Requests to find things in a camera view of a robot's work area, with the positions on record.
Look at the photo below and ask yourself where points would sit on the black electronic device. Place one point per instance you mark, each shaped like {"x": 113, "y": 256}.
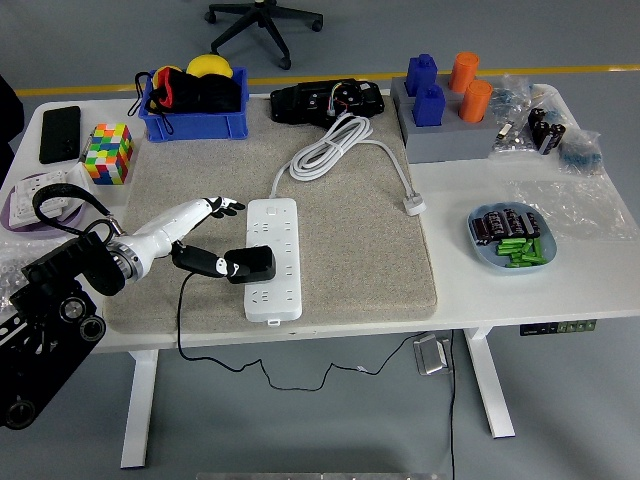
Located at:
{"x": 300, "y": 102}

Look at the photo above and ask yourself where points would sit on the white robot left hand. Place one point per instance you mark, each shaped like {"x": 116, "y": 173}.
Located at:
{"x": 160, "y": 235}

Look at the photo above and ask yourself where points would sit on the white power strip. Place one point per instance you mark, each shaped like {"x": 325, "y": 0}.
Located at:
{"x": 287, "y": 300}

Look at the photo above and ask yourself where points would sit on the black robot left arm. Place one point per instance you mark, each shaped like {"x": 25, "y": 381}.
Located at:
{"x": 50, "y": 310}

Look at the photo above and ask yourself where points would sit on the purple plate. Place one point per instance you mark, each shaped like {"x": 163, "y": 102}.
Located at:
{"x": 7, "y": 220}

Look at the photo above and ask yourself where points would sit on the bag of blue components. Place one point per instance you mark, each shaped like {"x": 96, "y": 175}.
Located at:
{"x": 580, "y": 152}
{"x": 512, "y": 97}

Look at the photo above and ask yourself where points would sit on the blue block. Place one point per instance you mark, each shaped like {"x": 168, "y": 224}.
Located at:
{"x": 428, "y": 107}
{"x": 420, "y": 72}

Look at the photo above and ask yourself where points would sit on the green battery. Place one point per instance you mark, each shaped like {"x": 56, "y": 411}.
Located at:
{"x": 522, "y": 263}
{"x": 510, "y": 245}
{"x": 517, "y": 251}
{"x": 538, "y": 249}

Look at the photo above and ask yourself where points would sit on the bag of silver parts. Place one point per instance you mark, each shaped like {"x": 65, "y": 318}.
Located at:
{"x": 510, "y": 142}

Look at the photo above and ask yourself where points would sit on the black capacitor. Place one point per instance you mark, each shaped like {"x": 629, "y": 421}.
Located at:
{"x": 512, "y": 222}
{"x": 482, "y": 230}
{"x": 496, "y": 222}
{"x": 531, "y": 225}

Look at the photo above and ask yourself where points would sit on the empty clear plastic bag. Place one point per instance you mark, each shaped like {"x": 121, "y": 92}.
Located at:
{"x": 575, "y": 205}

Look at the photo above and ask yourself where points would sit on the orange cylinder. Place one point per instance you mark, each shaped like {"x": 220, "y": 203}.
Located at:
{"x": 464, "y": 72}
{"x": 475, "y": 102}

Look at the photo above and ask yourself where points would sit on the black office chair base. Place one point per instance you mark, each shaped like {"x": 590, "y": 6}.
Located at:
{"x": 250, "y": 20}

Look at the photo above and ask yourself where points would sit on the black desk control panel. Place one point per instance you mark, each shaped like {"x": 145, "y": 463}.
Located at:
{"x": 557, "y": 328}

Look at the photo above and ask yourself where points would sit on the grey-brown mat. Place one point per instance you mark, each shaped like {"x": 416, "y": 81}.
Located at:
{"x": 360, "y": 260}

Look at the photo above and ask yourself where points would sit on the blue plastic bin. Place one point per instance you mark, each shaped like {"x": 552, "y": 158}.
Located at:
{"x": 200, "y": 125}

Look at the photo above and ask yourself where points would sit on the light blue plate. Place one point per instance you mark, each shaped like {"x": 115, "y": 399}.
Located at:
{"x": 500, "y": 270}

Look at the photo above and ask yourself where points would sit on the silver foot pedal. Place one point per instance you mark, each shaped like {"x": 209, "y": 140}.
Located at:
{"x": 430, "y": 355}

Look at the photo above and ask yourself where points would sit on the colourful puzzle cube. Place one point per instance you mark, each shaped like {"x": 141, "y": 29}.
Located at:
{"x": 107, "y": 155}

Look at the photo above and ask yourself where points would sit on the grey block holder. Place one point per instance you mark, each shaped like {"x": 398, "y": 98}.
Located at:
{"x": 450, "y": 145}

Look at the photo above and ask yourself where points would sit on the black smartphone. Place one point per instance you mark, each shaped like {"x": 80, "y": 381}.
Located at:
{"x": 60, "y": 135}

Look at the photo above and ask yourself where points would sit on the bag of metal nuts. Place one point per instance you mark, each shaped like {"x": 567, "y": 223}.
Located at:
{"x": 10, "y": 265}

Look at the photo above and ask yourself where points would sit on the bag of black capacitors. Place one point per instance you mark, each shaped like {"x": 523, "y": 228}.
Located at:
{"x": 547, "y": 132}

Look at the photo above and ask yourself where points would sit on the white table leg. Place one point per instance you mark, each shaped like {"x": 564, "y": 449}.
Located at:
{"x": 140, "y": 400}
{"x": 487, "y": 380}

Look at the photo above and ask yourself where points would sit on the yellow ball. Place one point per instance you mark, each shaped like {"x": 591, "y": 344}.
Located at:
{"x": 207, "y": 65}

